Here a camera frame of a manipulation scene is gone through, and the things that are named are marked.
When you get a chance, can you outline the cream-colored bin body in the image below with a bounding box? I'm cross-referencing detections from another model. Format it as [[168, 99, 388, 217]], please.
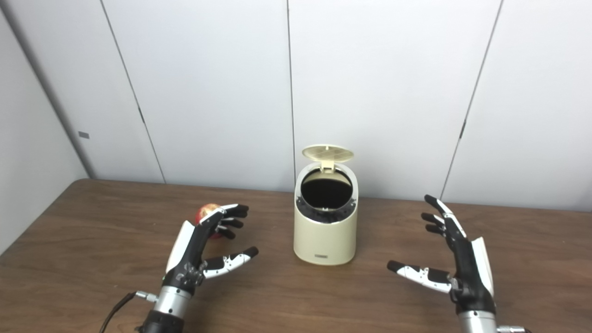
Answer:
[[293, 162, 359, 266]]

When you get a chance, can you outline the red apple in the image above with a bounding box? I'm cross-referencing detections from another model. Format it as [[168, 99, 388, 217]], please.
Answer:
[[194, 203, 223, 239]]

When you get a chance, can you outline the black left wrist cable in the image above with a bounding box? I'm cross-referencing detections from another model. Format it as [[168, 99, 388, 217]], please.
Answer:
[[99, 290, 158, 333]]

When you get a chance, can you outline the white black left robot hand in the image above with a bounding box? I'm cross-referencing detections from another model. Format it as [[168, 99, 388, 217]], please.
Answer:
[[162, 204, 259, 294]]

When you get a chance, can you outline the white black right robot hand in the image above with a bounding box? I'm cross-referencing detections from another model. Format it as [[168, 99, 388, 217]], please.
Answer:
[[387, 194, 497, 316]]

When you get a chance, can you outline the round cream bin lid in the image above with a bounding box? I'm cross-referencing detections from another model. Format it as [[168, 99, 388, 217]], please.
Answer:
[[302, 144, 355, 174]]

